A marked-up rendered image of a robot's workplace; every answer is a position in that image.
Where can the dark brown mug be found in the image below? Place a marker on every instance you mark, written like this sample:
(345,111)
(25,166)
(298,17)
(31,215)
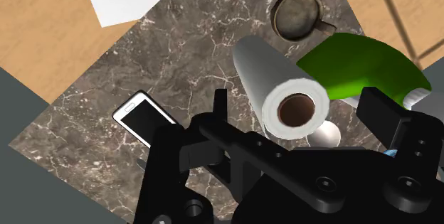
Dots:
(296,15)

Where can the green curved bottle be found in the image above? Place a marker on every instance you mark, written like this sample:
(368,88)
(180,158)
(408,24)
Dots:
(350,65)

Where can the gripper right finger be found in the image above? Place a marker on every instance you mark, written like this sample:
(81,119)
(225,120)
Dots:
(419,136)

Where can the white paper towel roll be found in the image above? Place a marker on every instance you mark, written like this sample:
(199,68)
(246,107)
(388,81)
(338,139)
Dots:
(263,74)

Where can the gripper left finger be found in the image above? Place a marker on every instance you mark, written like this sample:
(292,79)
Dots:
(173,167)

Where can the white round object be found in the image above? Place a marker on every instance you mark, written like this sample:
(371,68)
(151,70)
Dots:
(326,135)

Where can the white smartphone with black screen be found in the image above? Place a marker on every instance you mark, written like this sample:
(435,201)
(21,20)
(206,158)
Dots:
(140,117)

